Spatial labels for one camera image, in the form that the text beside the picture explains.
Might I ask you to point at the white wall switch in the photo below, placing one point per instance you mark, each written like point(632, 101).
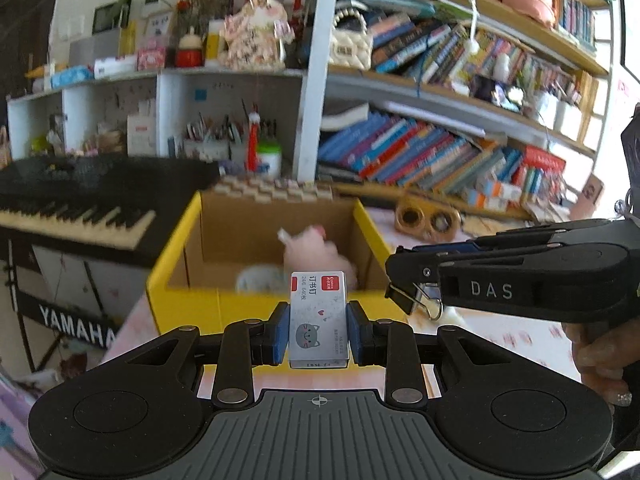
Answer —
point(71, 27)

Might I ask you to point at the pink checked cloth desktop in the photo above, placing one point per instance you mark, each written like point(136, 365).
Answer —
point(500, 345)

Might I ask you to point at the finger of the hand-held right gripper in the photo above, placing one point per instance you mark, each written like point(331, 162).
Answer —
point(415, 275)
point(550, 230)

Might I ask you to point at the white bottle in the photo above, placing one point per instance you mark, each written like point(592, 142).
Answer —
point(215, 40)

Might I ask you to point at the white pen cup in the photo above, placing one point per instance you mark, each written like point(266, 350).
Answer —
point(542, 110)
point(569, 119)

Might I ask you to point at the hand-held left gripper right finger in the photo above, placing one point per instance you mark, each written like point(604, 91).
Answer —
point(356, 335)

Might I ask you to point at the chessboard box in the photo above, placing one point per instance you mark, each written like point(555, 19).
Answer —
point(275, 191)

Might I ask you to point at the row of colourful books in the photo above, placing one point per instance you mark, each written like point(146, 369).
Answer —
point(450, 50)
point(410, 155)

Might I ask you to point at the black electronic keyboard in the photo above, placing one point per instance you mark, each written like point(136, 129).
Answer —
point(75, 185)

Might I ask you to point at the white cat print staple box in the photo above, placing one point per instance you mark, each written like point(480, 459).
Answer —
point(317, 330)

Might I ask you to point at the pink white device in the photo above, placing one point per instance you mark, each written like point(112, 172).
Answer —
point(587, 195)

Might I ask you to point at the pink backpack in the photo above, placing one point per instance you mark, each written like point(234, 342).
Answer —
point(20, 430)

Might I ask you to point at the orange white carton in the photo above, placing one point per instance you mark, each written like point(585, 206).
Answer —
point(505, 191)
point(487, 201)

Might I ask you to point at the person's right hand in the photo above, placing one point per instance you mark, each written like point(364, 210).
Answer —
point(600, 355)

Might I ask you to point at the dark wooden door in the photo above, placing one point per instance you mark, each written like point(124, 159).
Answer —
point(35, 45)

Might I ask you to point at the yellow tape roll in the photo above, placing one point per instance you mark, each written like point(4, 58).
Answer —
point(245, 280)

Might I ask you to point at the white shelf unit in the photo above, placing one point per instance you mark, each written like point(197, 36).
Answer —
point(100, 100)

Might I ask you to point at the pink plush pig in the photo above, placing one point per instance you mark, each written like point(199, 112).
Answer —
point(310, 255)

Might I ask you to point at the green lid white jar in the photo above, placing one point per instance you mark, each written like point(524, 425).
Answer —
point(269, 162)

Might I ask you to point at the red white round jar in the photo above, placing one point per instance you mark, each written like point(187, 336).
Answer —
point(189, 52)

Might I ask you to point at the brown retro radio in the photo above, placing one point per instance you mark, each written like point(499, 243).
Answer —
point(425, 220)

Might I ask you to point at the black keyboard stand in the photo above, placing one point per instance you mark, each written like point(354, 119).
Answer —
point(75, 320)

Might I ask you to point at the white picture frame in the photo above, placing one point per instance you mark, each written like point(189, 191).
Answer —
point(157, 22)

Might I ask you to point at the white quilted handbag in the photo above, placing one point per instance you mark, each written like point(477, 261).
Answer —
point(350, 45)

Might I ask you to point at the row of red thick books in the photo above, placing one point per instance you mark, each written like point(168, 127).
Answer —
point(542, 170)

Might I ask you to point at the blue tissue pack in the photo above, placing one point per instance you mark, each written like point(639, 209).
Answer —
point(72, 77)

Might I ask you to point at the pen holder with pens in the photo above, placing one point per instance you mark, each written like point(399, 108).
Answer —
point(207, 147)

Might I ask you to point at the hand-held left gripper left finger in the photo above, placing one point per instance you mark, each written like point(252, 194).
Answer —
point(281, 335)

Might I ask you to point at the red tassel pen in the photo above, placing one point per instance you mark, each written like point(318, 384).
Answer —
point(253, 140)

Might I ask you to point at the white red carton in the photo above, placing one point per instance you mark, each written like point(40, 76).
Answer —
point(141, 135)

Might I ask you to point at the yellow cardboard box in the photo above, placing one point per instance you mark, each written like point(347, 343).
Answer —
point(185, 305)

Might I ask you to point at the black picture frame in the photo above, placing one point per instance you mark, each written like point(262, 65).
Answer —
point(110, 20)

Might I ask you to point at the pink box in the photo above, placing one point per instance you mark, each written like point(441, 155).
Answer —
point(152, 58)

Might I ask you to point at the white curved stand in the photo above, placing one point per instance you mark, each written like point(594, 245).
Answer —
point(345, 117)

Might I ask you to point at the floral plush doll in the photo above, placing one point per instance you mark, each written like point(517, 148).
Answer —
point(255, 40)

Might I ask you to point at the black binder clip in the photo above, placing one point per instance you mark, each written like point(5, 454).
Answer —
point(400, 296)

